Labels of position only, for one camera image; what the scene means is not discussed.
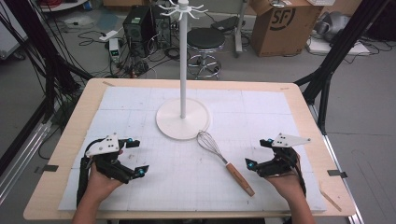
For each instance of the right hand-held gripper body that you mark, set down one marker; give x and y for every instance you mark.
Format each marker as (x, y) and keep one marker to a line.
(281, 161)

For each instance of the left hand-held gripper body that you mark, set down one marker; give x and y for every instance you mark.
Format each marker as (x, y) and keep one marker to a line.
(104, 146)

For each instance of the white hook rack stand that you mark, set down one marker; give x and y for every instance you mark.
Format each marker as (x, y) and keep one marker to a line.
(183, 77)

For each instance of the person's right hand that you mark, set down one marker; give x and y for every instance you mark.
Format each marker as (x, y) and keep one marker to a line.
(288, 186)

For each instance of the person's left hand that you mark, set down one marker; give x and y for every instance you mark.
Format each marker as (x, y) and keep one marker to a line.
(101, 186)

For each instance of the white grid mat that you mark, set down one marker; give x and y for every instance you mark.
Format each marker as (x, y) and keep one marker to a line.
(186, 174)

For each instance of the black tape piece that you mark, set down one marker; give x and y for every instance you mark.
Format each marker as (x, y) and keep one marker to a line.
(49, 168)
(336, 173)

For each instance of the thin wooden stick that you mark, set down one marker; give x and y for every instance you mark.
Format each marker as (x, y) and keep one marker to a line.
(330, 200)

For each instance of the white device with green display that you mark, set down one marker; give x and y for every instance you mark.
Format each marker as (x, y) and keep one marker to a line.
(114, 49)

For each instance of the white power strip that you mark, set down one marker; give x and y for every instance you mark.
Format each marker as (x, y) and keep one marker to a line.
(108, 35)

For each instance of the large black computer tower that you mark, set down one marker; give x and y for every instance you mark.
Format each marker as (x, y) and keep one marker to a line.
(137, 31)

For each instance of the cardboard box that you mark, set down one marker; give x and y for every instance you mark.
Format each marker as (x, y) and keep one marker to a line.
(280, 31)

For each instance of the grey metal stand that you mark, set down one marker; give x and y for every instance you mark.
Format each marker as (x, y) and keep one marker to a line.
(241, 28)

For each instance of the white flat board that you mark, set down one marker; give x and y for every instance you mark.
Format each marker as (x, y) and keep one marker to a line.
(337, 48)

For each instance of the small black computer tower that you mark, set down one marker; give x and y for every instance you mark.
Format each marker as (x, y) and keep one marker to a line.
(162, 28)

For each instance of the black round stool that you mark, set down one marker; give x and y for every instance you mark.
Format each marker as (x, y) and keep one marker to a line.
(205, 39)

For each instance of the flat black case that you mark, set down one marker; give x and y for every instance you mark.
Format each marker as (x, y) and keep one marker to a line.
(224, 24)

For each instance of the grey appliance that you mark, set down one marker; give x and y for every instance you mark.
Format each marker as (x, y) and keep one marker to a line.
(331, 26)

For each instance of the aluminium rail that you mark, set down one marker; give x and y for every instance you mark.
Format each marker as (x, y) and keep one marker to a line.
(21, 161)
(339, 161)

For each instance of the black metal stand frame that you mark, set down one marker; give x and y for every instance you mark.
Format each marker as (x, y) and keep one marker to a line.
(336, 53)
(46, 56)

